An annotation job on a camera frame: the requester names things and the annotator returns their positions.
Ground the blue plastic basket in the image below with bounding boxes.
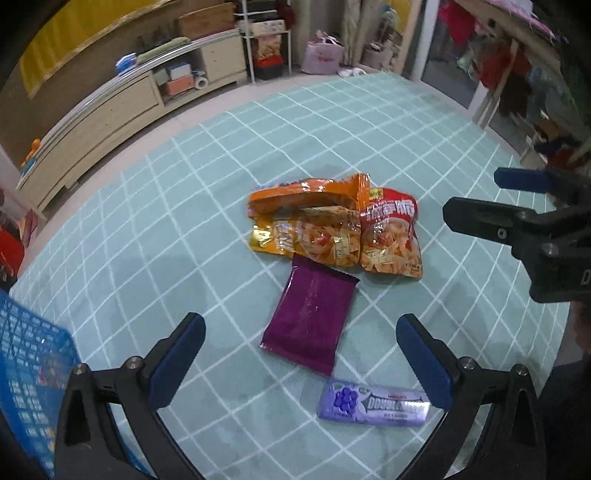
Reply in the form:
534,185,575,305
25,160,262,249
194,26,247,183
0,290,153,480

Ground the red chip packet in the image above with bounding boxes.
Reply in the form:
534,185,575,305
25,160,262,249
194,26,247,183
359,187,424,280

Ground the patterned beige mattress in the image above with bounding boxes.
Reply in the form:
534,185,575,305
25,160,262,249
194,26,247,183
342,0,393,65

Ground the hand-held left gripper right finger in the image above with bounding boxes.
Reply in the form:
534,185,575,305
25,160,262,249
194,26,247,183
396,314,548,480

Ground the pink bag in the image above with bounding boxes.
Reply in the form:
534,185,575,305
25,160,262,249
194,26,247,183
301,30,345,75

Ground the yellow wall cloth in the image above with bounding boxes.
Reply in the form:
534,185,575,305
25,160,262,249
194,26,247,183
18,0,232,97

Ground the beige box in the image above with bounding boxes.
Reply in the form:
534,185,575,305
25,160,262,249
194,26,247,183
249,19,286,35

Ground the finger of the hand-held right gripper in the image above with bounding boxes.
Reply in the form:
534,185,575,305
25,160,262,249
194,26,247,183
493,167,591,208
442,197,591,267

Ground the white metal rack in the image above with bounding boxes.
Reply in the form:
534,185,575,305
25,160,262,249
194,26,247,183
233,0,294,84

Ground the snack picture box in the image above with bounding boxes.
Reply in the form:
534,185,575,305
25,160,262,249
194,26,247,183
255,36,283,60

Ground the beige TV cabinet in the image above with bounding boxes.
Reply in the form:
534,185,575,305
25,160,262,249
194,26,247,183
16,28,250,213

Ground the yellow snack packet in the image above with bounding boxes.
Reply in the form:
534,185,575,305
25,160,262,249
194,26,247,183
249,208,365,268

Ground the purple chewing gum pack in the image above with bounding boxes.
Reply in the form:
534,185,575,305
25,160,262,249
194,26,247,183
318,377,431,428

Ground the green checkered tablecloth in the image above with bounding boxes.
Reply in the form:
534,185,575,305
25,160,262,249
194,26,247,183
9,71,571,480

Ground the purple snack packet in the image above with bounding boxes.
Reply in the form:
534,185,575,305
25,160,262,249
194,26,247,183
260,255,361,377

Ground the green folded cloth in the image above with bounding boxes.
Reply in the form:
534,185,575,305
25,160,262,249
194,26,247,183
136,38,191,63

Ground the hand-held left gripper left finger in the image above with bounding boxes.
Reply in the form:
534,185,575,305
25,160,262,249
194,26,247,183
54,312,207,480

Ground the orange snack packet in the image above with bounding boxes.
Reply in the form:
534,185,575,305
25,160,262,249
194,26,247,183
248,173,372,222

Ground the wooden standing mirror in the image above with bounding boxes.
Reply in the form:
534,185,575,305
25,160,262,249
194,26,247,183
365,0,430,77

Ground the grey box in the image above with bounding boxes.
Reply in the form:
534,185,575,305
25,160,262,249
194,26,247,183
154,62,192,84

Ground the brown cardboard box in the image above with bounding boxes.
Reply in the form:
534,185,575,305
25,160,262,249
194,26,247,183
178,2,236,40

